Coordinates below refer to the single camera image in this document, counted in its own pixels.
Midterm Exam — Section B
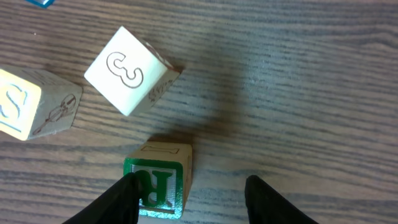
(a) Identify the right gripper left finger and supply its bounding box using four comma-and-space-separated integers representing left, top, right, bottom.
63, 173, 139, 224

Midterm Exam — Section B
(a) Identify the yellow top block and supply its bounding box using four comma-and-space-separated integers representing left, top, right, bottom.
1, 65, 83, 141

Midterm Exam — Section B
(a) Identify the blue H block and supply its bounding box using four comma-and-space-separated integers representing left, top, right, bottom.
26, 0, 55, 8

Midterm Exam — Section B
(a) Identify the wooden block green side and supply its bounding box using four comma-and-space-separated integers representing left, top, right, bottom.
84, 26, 182, 116

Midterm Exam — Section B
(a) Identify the green R block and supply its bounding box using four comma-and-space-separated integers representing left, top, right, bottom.
123, 141, 193, 219

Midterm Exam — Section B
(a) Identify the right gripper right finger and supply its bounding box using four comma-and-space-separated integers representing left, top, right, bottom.
244, 175, 318, 224

